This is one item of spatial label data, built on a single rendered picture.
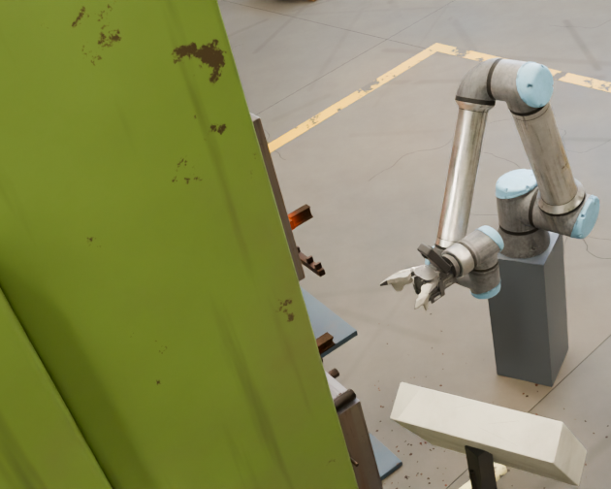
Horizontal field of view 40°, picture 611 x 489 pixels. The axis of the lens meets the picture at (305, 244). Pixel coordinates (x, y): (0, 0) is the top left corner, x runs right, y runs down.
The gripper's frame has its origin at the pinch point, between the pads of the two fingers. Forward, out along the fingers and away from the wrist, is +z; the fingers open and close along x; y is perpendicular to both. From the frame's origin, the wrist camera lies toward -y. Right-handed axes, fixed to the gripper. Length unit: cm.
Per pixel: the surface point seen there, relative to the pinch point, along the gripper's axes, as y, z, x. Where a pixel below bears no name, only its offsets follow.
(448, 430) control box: -17, 31, -57
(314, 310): 29, 4, 44
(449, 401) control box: -20, 27, -54
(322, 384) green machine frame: -35, 49, -45
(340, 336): 29.3, 5.5, 27.8
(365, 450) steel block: 25.7, 29.5, -16.1
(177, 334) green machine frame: -63, 70, -44
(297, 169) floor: 100, -100, 234
